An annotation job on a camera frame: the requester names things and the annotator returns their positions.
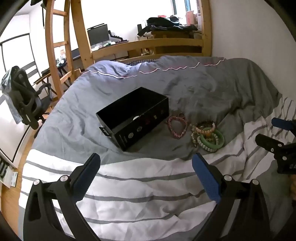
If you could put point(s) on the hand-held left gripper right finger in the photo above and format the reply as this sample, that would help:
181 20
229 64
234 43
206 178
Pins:
205 179

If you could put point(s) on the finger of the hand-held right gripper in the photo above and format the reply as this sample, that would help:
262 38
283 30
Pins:
279 150
283 124

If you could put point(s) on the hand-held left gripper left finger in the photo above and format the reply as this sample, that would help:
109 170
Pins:
87 177

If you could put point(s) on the green jade bangle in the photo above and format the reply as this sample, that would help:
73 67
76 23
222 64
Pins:
220 141

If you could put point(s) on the black jewelry box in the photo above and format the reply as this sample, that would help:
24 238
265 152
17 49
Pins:
129 115

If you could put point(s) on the white striped blanket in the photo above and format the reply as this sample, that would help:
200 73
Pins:
138 197

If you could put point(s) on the grey duvet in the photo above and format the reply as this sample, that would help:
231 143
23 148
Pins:
208 88

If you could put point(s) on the black office chair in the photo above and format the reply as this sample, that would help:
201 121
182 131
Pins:
25 99

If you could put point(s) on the light blue cloth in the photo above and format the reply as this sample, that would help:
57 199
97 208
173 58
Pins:
10 102

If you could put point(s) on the dark desk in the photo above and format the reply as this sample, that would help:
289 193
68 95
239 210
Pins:
75 53

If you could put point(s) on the wooden ladder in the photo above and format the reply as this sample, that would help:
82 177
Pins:
52 58

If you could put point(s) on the checkered cloth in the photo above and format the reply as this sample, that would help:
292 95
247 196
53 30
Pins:
138 62

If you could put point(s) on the black computer monitor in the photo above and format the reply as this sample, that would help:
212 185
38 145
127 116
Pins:
98 34

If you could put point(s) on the pile of dark clothes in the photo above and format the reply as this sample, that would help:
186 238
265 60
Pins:
166 23

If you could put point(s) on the black speaker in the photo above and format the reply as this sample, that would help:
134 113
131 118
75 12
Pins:
139 29

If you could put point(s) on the wooden bed frame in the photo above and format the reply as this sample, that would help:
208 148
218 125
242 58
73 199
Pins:
148 45

